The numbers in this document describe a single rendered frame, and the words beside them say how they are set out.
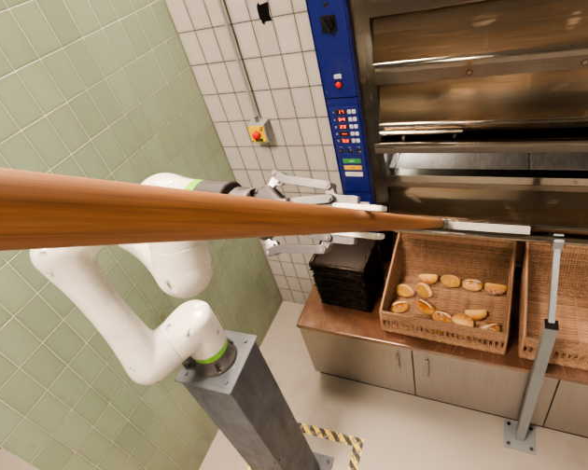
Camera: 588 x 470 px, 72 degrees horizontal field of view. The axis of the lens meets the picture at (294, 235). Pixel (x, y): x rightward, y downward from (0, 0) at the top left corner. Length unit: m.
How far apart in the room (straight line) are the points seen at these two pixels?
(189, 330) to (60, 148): 0.81
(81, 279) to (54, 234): 0.96
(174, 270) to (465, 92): 1.39
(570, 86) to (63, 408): 2.19
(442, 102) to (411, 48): 0.26
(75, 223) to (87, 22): 1.65
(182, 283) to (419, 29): 1.33
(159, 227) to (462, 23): 1.58
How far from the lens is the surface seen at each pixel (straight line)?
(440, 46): 1.72
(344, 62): 1.79
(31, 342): 1.68
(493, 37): 1.71
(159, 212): 0.21
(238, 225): 0.26
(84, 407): 1.91
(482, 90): 1.80
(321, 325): 2.18
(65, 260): 1.11
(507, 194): 2.07
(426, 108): 1.83
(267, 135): 2.05
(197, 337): 1.26
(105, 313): 1.18
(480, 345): 2.04
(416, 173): 2.02
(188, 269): 0.73
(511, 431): 2.54
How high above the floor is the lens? 2.31
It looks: 39 degrees down
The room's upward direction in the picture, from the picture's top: 18 degrees counter-clockwise
